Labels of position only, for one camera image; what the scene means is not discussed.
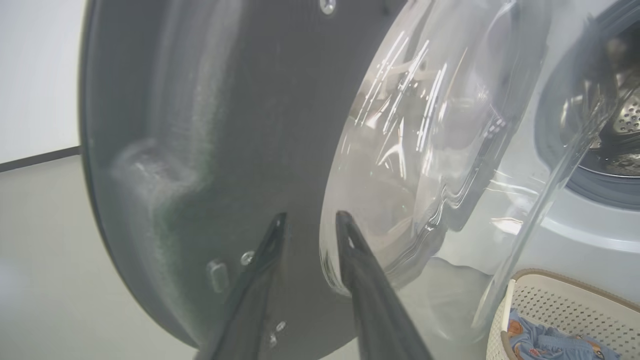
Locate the blue garment with small orange prints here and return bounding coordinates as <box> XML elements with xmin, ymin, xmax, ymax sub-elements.
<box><xmin>507</xmin><ymin>308</ymin><xmax>621</xmax><ymax>360</ymax></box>

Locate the white front-load washing machine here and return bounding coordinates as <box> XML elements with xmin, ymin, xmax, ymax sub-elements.
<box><xmin>400</xmin><ymin>0</ymin><xmax>640</xmax><ymax>306</ymax></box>

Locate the black round washer door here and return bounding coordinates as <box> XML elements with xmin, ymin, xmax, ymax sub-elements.
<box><xmin>79</xmin><ymin>0</ymin><xmax>608</xmax><ymax>360</ymax></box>

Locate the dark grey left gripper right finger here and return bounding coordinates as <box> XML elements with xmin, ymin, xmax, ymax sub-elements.
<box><xmin>336</xmin><ymin>210</ymin><xmax>434</xmax><ymax>360</ymax></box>

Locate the cream perforated laundry basket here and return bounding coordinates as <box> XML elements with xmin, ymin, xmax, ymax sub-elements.
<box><xmin>486</xmin><ymin>269</ymin><xmax>640</xmax><ymax>360</ymax></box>

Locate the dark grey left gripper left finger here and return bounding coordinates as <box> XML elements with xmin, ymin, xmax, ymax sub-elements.
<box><xmin>195</xmin><ymin>212</ymin><xmax>288</xmax><ymax>360</ymax></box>

